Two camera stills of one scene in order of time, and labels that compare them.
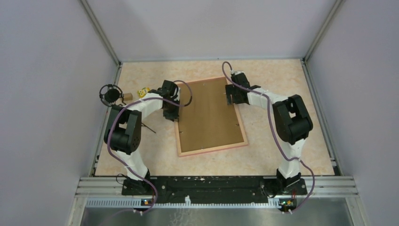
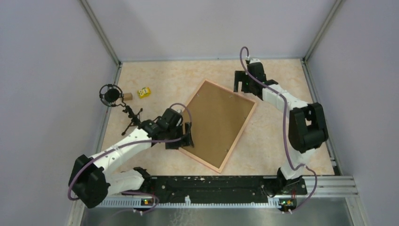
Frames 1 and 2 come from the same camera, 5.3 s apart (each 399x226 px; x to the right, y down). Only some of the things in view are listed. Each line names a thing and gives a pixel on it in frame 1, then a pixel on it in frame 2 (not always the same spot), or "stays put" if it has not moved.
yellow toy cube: (142, 92) stays put
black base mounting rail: (214, 189) stays put
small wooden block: (128, 96) stays put
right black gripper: (230, 90) to (240, 76)
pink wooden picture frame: (244, 144) to (190, 104)
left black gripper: (173, 117) to (189, 141)
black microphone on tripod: (112, 95) stays put
